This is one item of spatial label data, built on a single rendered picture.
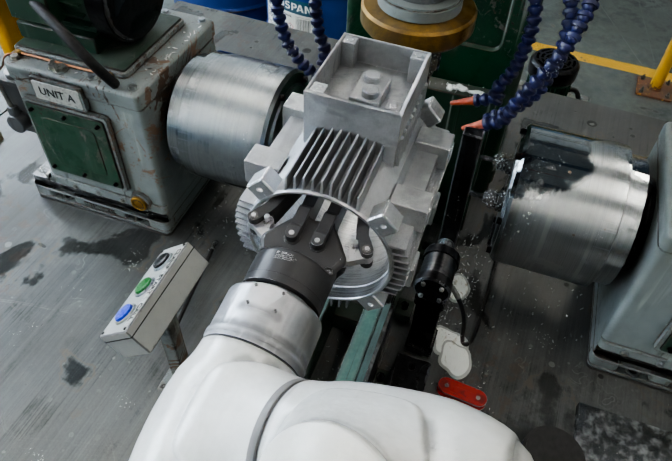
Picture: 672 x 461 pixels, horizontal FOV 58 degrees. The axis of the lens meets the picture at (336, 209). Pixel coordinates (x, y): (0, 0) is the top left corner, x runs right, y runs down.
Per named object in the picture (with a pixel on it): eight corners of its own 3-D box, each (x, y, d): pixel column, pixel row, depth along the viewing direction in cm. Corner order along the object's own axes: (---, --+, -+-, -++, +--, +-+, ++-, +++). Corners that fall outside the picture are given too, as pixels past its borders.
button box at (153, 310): (183, 270, 99) (160, 248, 97) (210, 262, 95) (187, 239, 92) (123, 358, 88) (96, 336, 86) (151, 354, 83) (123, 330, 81)
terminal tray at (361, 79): (337, 85, 73) (341, 31, 67) (424, 107, 71) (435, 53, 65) (299, 146, 65) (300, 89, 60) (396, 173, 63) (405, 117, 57)
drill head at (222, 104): (181, 110, 142) (162, 10, 124) (329, 148, 134) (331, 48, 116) (119, 179, 126) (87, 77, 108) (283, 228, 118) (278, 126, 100)
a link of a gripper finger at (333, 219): (306, 242, 56) (320, 247, 55) (350, 156, 62) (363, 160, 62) (308, 265, 59) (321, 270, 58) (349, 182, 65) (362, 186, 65)
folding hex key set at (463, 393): (487, 398, 107) (489, 393, 106) (482, 414, 105) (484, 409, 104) (439, 379, 110) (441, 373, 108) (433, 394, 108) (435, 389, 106)
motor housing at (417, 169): (303, 171, 85) (305, 50, 71) (436, 209, 81) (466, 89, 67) (239, 278, 71) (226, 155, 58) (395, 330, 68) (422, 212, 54)
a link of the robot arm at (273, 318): (191, 320, 48) (225, 260, 51) (210, 366, 55) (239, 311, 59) (298, 357, 46) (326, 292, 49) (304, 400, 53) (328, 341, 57)
